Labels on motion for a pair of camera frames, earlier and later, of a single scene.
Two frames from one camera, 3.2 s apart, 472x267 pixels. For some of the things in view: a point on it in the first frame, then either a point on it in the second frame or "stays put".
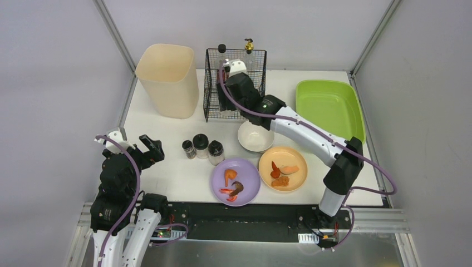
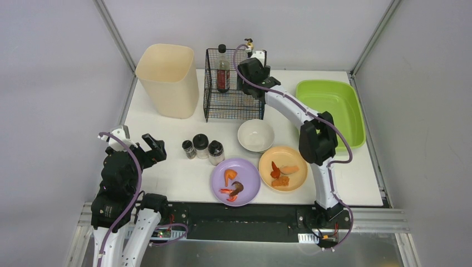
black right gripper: [229, 97] → [249, 69]
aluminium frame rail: [107, 19] stays put
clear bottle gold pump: [249, 45] stays put
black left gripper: [146, 155] stays put
